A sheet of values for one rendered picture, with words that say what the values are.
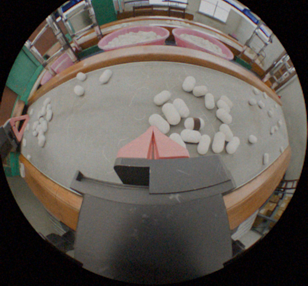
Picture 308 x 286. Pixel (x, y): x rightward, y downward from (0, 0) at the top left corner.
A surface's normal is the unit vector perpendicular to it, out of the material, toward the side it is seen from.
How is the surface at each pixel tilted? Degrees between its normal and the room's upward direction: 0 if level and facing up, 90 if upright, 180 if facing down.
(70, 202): 45
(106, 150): 0
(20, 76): 90
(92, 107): 0
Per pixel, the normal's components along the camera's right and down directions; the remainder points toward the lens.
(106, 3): 0.04, 0.97
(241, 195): -0.01, -0.86
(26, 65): 1.00, -0.02
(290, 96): -1.00, 0.05
